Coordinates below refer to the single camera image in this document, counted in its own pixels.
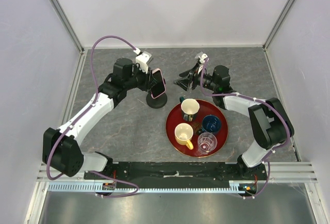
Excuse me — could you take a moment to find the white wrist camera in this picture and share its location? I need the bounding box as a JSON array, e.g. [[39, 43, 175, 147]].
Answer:
[[195, 52, 208, 65], [134, 48, 153, 73]]

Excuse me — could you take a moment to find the blue slotted cable duct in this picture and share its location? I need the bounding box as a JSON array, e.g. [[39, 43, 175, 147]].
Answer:
[[48, 182, 256, 193]]

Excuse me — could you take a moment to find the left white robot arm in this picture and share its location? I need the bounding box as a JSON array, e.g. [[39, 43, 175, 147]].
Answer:
[[42, 58, 163, 180]]

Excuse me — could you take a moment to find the pink smartphone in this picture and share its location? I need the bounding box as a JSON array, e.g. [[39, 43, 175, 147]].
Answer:
[[150, 68, 166, 99]]

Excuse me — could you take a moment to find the clear glass tumbler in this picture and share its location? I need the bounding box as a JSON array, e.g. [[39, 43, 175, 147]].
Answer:
[[197, 133, 218, 155]]

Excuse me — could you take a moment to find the yellow mug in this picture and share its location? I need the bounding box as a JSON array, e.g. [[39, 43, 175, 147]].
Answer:
[[174, 123, 194, 150]]

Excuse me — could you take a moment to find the black phone stand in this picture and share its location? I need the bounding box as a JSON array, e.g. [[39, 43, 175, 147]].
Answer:
[[146, 93, 168, 109]]

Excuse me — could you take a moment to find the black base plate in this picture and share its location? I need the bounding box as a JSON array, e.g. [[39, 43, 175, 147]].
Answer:
[[84, 161, 266, 191]]

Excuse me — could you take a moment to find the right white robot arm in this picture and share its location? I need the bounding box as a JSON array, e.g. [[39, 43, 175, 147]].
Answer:
[[173, 63, 294, 180]]

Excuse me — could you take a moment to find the red round tray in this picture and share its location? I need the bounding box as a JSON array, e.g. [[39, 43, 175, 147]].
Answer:
[[166, 100, 228, 157]]

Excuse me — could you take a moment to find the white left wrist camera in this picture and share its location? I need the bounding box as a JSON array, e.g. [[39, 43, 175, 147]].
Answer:
[[134, 48, 153, 73]]

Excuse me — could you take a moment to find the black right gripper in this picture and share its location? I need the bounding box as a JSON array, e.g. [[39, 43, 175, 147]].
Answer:
[[173, 62, 218, 92]]

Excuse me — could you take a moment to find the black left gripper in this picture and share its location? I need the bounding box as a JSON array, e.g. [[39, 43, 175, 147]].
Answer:
[[124, 63, 156, 92]]

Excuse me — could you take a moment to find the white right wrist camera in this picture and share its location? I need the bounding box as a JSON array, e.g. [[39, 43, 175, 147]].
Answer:
[[195, 52, 208, 65]]

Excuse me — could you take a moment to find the aluminium frame rail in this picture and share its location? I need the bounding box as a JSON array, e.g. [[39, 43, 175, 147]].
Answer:
[[49, 0, 85, 54]]

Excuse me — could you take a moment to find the green mug white inside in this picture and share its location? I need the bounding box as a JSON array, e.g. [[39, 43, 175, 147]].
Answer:
[[179, 97, 200, 122]]

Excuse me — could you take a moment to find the blue mug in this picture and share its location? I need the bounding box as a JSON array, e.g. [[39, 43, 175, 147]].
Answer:
[[202, 115, 222, 135]]

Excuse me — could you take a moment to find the right aluminium frame post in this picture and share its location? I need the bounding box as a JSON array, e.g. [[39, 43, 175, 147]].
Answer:
[[262, 0, 296, 52]]

